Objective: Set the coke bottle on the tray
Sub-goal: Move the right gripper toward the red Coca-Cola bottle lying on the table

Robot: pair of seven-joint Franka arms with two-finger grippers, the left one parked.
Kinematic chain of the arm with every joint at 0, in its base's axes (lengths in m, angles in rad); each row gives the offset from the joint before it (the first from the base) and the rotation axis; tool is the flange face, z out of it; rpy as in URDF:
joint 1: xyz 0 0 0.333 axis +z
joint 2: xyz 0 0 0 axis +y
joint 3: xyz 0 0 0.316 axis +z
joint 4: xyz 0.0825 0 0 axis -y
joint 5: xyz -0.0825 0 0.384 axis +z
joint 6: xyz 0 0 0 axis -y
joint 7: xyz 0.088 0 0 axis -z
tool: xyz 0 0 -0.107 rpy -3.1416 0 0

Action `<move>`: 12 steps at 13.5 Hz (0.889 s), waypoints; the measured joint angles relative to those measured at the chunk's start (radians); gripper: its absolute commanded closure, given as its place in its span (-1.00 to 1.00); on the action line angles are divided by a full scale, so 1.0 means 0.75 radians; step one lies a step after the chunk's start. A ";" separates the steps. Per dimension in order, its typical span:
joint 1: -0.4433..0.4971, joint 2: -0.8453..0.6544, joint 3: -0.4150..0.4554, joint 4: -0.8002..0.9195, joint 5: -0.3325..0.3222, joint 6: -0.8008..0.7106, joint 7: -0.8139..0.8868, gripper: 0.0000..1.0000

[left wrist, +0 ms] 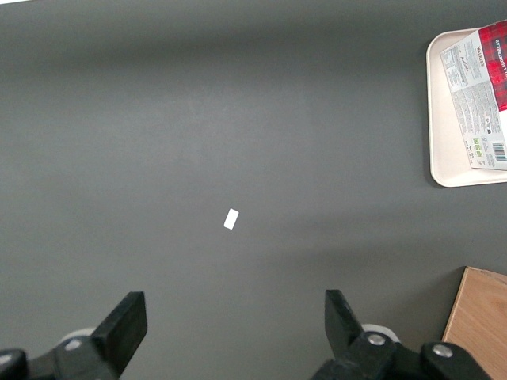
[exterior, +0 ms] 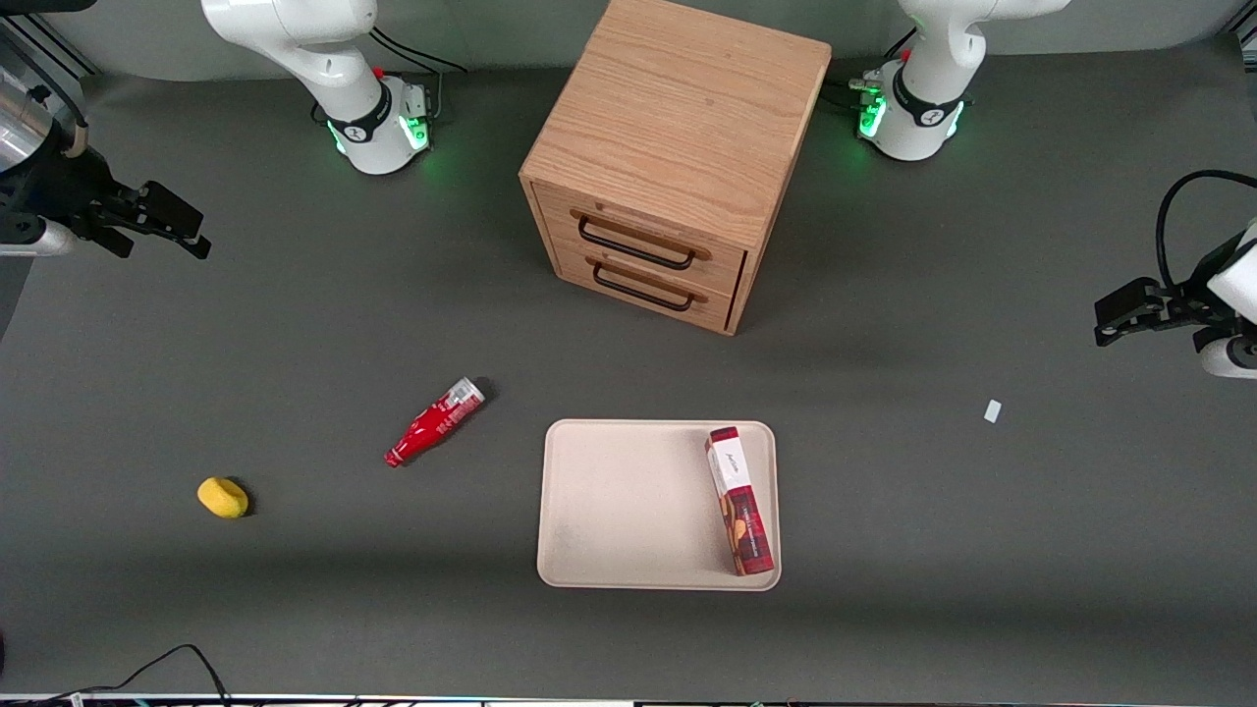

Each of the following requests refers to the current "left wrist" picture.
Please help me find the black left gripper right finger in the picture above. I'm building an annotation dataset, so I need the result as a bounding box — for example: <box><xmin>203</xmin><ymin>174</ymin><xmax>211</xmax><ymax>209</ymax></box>
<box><xmin>311</xmin><ymin>289</ymin><xmax>492</xmax><ymax>380</ymax></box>

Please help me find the red tartan shortbread box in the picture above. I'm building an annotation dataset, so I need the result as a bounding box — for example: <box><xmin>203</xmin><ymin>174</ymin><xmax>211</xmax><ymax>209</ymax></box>
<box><xmin>439</xmin><ymin>18</ymin><xmax>507</xmax><ymax>172</ymax></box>

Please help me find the light wooden board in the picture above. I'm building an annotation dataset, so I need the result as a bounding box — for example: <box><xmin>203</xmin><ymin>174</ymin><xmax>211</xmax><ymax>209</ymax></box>
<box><xmin>441</xmin><ymin>266</ymin><xmax>507</xmax><ymax>380</ymax></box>

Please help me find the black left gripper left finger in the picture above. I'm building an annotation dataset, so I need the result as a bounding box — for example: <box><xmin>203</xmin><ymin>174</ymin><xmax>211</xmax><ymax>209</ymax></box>
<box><xmin>0</xmin><ymin>291</ymin><xmax>149</xmax><ymax>380</ymax></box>

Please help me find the beige plastic tray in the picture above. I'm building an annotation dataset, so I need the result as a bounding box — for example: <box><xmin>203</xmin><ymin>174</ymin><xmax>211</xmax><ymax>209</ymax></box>
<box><xmin>425</xmin><ymin>27</ymin><xmax>507</xmax><ymax>188</ymax></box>

